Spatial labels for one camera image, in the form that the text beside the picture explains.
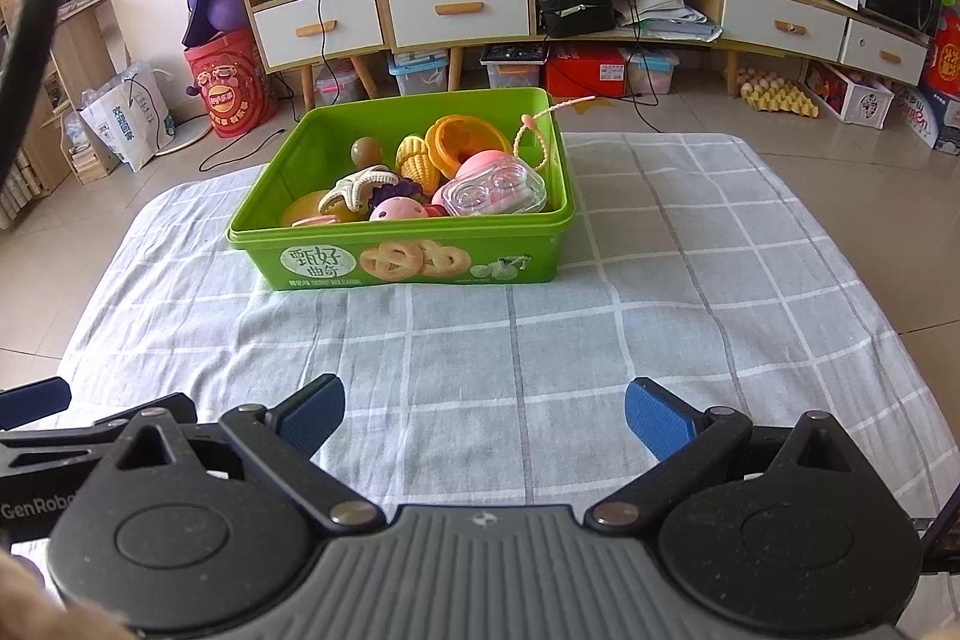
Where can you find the beige starfish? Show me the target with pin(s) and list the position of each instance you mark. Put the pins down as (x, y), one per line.
(352, 186)

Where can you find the white paper bag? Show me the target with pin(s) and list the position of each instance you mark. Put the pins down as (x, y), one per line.
(127, 123)

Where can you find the yellow egg tray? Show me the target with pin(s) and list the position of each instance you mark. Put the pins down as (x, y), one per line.
(776, 96)

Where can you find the orange toy juicer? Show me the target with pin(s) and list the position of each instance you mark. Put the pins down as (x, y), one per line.
(450, 141)

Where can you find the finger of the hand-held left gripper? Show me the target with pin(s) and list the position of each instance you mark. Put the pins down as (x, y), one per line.
(30, 404)
(67, 434)

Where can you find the red bucket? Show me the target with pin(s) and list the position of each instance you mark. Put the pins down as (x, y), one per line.
(225, 93)

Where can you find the purple toy grapes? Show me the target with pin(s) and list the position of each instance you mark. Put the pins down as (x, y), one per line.
(405, 186)

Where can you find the wooden low stand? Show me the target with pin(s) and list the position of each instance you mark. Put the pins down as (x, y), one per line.
(730, 74)

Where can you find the yellow toy corn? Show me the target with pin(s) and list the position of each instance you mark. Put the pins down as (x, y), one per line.
(416, 160)

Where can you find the purple ball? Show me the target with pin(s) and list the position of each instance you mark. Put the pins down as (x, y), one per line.
(229, 6)

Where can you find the purple bag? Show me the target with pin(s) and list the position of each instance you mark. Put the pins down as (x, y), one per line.
(199, 3)

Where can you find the pink ball with holes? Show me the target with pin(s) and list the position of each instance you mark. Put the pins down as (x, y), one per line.
(397, 210)

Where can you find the pale blue storage bin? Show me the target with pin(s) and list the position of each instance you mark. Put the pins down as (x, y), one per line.
(651, 74)

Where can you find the red flat box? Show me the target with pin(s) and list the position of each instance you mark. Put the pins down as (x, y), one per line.
(585, 74)

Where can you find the white printed box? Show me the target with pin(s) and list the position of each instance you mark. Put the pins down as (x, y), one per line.
(866, 104)

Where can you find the grey checked cloth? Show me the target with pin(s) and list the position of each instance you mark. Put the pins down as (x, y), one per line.
(487, 347)

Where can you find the blue lid storage bin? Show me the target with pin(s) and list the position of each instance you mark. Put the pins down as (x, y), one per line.
(416, 74)

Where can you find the brown toy massager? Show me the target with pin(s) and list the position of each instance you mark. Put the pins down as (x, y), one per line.
(367, 151)

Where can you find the clear plastic case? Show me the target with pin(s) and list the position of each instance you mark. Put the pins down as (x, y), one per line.
(495, 194)

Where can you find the red gift box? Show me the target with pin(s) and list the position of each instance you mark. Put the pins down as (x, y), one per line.
(941, 55)

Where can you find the folded pale cloths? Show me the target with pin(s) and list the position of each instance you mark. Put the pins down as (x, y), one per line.
(667, 14)

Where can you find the white blue printed carton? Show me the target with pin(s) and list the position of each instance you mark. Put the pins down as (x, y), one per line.
(926, 119)

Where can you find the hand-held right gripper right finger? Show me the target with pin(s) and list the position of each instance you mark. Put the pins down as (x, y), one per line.
(660, 419)

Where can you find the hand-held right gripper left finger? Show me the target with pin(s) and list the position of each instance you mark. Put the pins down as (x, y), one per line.
(311, 411)

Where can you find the pink peach toy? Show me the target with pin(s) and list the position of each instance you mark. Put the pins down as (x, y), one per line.
(487, 162)

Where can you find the black bag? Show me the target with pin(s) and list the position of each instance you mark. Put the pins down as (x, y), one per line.
(574, 6)

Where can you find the black lid storage bin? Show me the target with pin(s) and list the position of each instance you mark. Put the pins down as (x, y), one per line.
(510, 66)

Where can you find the wooden desk shelf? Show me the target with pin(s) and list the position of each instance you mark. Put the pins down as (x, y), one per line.
(82, 48)

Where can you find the green plastic box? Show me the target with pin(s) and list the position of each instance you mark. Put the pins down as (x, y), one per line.
(540, 250)

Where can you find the clear bin pink contents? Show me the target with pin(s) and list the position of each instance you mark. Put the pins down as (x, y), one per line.
(336, 85)

